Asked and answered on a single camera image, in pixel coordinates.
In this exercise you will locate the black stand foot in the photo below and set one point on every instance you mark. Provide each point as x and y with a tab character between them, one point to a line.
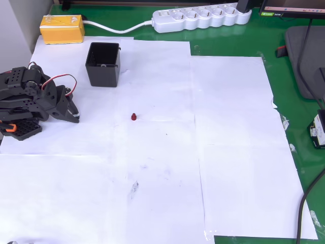
69	3

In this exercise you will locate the black square open box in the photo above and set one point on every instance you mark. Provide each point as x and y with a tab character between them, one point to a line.
102	76

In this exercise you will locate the small red pawn piece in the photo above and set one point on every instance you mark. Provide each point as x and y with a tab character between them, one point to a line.
133	117

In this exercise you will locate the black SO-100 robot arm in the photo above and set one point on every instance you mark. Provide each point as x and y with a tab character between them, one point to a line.
17	84

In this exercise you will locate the small black white device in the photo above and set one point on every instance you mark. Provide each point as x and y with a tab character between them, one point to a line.
318	129

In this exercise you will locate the black power adapter plug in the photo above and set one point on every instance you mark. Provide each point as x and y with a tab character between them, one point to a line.
243	5

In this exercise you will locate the red black pull tag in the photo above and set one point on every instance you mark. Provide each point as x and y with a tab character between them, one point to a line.
281	51

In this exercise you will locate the monitor with stand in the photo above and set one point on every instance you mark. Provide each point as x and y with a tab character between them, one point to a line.
292	7

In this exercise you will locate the white multi-socket power strip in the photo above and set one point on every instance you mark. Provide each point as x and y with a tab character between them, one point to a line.
203	19

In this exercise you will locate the yellow cardboard box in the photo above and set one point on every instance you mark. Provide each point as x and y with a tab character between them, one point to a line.
62	31

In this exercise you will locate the orange black table clamp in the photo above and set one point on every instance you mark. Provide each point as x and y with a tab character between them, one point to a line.
8	127

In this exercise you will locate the taped white paper sheets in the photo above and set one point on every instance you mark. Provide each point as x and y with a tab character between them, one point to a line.
157	165

